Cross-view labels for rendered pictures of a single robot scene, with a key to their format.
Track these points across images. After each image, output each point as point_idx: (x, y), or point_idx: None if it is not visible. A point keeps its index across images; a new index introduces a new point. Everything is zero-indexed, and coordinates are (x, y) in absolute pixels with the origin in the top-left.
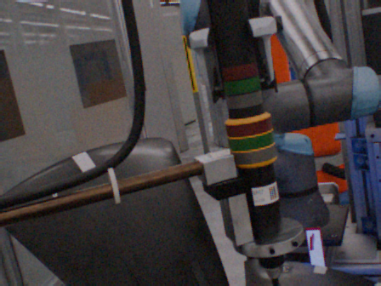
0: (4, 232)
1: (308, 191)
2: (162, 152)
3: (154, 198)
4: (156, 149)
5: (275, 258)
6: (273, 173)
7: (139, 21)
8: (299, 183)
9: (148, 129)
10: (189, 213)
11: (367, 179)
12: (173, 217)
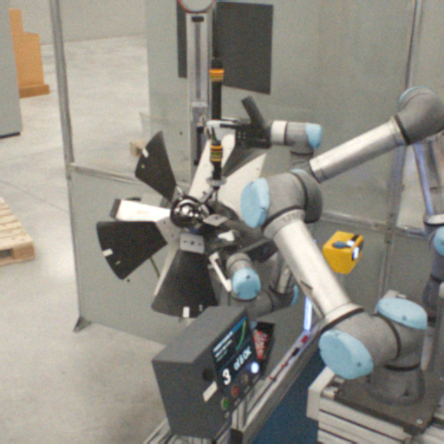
0: (392, 179)
1: (432, 276)
2: (258, 152)
3: (239, 159)
4: (259, 150)
5: (212, 186)
6: (212, 163)
7: None
8: (431, 266)
9: None
10: (235, 168)
11: None
12: (233, 166)
